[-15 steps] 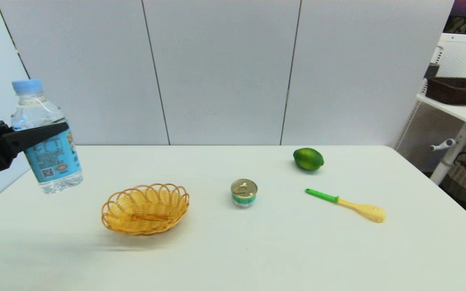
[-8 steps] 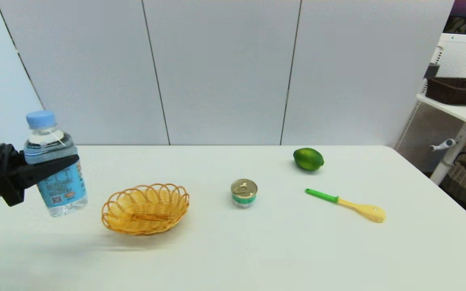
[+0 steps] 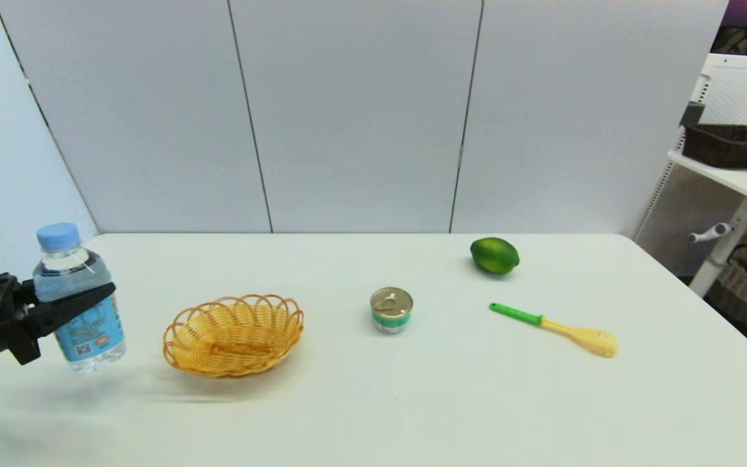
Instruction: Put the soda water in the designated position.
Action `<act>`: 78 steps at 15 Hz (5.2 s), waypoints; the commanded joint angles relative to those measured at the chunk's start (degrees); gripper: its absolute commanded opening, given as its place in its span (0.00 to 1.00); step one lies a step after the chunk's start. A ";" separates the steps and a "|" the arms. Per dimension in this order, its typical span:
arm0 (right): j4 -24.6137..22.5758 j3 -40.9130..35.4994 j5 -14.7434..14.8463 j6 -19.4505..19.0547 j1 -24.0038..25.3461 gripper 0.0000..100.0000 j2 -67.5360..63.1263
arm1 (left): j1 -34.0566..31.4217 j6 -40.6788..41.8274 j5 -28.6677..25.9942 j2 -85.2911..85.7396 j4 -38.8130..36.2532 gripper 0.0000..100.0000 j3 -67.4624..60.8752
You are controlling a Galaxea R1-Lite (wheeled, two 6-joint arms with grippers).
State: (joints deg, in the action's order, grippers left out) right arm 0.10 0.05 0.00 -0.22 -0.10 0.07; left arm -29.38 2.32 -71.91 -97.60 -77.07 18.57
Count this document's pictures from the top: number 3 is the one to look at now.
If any clear water bottle blue cap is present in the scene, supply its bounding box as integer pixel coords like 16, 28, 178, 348
32, 222, 127, 374

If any yellow wicker basket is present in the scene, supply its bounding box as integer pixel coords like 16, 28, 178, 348
163, 294, 305, 378

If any small tin can green label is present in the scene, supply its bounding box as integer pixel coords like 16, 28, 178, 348
370, 287, 414, 335

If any green lime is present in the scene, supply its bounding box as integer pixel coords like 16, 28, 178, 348
469, 237, 521, 275

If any white shelf unit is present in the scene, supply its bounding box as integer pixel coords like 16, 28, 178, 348
633, 53, 747, 260

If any white desk leg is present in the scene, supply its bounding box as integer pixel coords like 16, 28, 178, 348
690, 198, 747, 298

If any dark brown wicker basket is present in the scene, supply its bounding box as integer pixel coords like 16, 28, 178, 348
682, 124, 747, 169

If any yellow spoon with green handle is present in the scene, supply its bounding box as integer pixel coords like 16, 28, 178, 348
489, 302, 619, 359

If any white crank handle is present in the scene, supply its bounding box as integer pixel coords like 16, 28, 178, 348
688, 222, 733, 245

